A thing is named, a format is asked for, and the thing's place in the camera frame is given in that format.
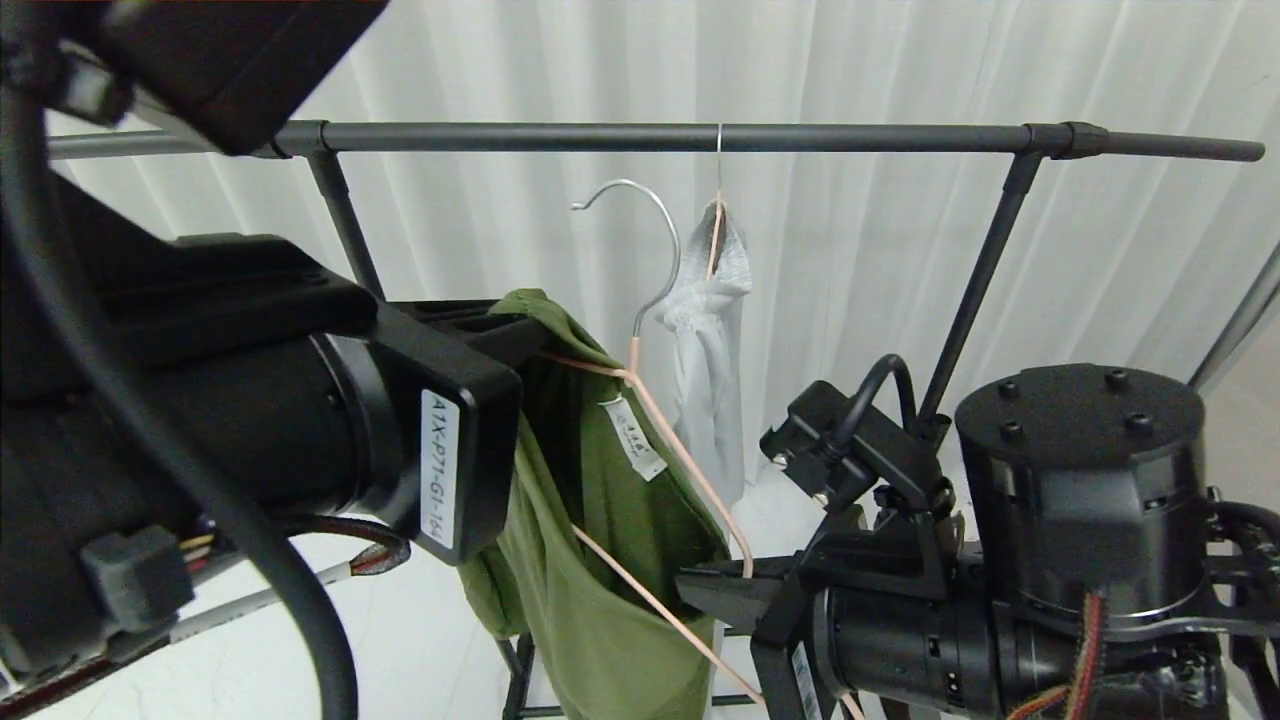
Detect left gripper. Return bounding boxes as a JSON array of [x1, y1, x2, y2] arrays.
[[60, 300, 553, 567]]

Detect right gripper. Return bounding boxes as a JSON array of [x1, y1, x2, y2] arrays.
[[675, 558, 1003, 720]]

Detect pink clothes hanger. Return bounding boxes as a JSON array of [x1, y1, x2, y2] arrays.
[[705, 123, 727, 283], [540, 178, 866, 720]]

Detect green shirt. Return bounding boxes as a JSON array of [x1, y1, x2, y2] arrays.
[[458, 288, 733, 720]]

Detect pale grey shorts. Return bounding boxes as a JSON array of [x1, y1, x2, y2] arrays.
[[655, 200, 753, 509]]

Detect black clothes rack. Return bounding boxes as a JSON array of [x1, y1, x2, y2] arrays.
[[45, 120, 1266, 720]]

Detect white curtain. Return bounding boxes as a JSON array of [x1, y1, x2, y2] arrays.
[[40, 0, 1280, 501]]

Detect black cable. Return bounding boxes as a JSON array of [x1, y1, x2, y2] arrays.
[[0, 60, 361, 720], [830, 353, 921, 446]]

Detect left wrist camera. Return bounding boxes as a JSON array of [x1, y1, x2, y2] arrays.
[[45, 0, 391, 341]]

